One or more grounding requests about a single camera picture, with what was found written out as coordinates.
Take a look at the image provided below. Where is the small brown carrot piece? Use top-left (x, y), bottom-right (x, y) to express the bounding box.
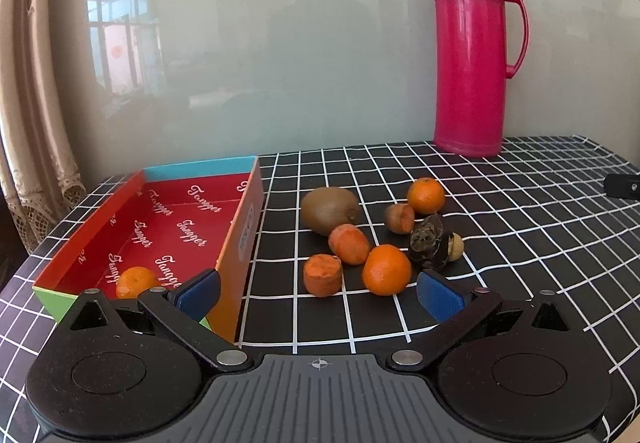
top-left (384, 204), bottom-right (416, 235)

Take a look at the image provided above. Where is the black white checked tablecloth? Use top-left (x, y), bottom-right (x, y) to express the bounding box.
top-left (0, 136), bottom-right (640, 443)

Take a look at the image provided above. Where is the brown kiwi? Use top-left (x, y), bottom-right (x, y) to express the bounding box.
top-left (300, 187), bottom-right (361, 237)

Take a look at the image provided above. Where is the orange carrot chunk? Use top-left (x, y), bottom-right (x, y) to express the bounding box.
top-left (304, 254), bottom-right (343, 297)
top-left (328, 224), bottom-right (372, 266)

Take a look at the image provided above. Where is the beige curtain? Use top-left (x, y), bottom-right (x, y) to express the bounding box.
top-left (0, 0), bottom-right (88, 254)

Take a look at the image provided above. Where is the colourful cardboard box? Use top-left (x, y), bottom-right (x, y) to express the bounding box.
top-left (32, 156), bottom-right (265, 344)

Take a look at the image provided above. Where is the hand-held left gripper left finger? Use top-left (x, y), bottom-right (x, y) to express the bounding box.
top-left (67, 268), bottom-right (253, 371)

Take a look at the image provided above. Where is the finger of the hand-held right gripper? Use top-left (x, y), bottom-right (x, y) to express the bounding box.
top-left (603, 173), bottom-right (640, 199)

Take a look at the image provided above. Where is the dark shrivelled fruit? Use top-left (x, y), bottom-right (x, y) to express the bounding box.
top-left (408, 214), bottom-right (455, 270)

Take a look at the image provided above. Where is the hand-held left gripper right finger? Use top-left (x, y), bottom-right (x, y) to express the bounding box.
top-left (377, 270), bottom-right (571, 371)

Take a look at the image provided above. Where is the pink thermos jug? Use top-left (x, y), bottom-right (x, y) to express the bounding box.
top-left (431, 0), bottom-right (530, 158)

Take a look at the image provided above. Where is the mandarin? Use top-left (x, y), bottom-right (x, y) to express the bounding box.
top-left (116, 266), bottom-right (162, 300)
top-left (407, 177), bottom-right (446, 215)
top-left (362, 244), bottom-right (412, 296)

